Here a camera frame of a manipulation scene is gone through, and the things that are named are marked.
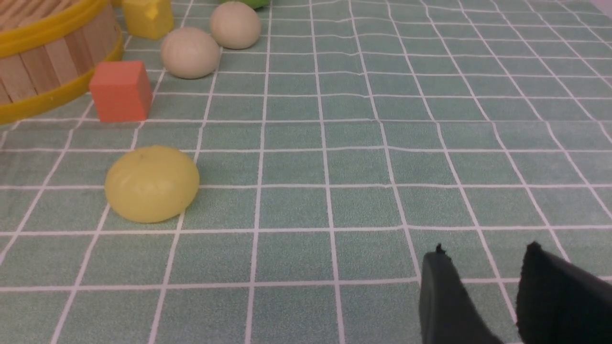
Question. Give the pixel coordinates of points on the bamboo steamer tray yellow rim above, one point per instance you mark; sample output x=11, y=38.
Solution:
x=49, y=50

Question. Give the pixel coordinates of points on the yellow foam cube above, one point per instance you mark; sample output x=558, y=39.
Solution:
x=149, y=19

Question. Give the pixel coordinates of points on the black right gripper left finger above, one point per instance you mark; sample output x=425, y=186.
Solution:
x=446, y=312

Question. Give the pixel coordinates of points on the orange foam cube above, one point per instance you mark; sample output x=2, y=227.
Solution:
x=121, y=91

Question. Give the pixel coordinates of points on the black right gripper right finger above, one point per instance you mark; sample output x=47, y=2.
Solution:
x=560, y=303

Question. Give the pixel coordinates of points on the green apple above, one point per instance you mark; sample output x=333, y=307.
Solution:
x=254, y=4

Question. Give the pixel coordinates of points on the yellow bun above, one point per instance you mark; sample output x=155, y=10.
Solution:
x=152, y=184

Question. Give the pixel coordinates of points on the white bun nearer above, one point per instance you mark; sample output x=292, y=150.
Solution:
x=189, y=53

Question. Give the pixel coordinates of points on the green checkered tablecloth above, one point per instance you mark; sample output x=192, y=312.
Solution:
x=354, y=137

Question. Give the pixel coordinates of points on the white bun farther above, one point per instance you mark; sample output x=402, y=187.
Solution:
x=235, y=25

